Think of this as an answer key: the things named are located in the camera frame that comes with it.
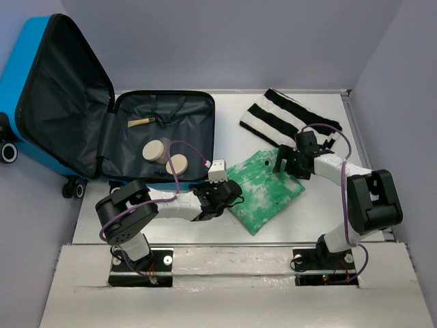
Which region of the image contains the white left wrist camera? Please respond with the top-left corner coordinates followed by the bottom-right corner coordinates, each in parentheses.
top-left (208, 159), bottom-right (228, 183)

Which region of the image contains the blue kids suitcase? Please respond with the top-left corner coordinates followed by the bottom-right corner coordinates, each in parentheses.
top-left (1, 14), bottom-right (216, 198)

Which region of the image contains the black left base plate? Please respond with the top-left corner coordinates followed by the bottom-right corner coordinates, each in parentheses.
top-left (107, 247), bottom-right (173, 288)

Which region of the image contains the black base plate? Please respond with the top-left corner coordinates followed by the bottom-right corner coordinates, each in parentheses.
top-left (290, 248), bottom-right (358, 286)
top-left (107, 247), bottom-right (173, 288)

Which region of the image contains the green white tie-dye garment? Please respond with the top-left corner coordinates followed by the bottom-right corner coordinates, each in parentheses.
top-left (227, 148), bottom-right (305, 236)

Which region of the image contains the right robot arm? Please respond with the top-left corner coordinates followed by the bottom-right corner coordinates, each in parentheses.
top-left (273, 131), bottom-right (403, 273)

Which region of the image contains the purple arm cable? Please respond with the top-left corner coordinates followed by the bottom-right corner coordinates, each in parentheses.
top-left (98, 140), bottom-right (210, 279)
top-left (300, 123), bottom-right (369, 284)

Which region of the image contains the beige tube in suitcase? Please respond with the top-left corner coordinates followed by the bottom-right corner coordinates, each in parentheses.
top-left (128, 118), bottom-right (156, 128)

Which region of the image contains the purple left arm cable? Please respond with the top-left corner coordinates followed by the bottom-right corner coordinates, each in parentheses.
top-left (98, 140), bottom-right (210, 279)

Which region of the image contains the round beige disc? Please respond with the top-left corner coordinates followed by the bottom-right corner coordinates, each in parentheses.
top-left (142, 139), bottom-right (165, 161)
top-left (165, 154), bottom-right (188, 176)

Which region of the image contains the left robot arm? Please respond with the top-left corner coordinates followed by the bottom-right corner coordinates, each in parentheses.
top-left (95, 180), bottom-right (244, 276)

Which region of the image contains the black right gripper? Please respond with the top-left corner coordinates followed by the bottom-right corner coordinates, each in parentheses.
top-left (272, 143), bottom-right (311, 180)

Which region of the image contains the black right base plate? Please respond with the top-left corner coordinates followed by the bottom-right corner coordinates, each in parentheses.
top-left (290, 248), bottom-right (358, 286)

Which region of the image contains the black white striped towel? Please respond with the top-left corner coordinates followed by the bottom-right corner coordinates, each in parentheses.
top-left (239, 88), bottom-right (342, 149)

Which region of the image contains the translucent plastic bottle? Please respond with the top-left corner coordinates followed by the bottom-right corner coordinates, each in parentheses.
top-left (156, 137), bottom-right (171, 165)

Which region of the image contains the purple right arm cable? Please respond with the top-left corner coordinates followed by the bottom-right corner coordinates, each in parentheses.
top-left (300, 123), bottom-right (369, 284)

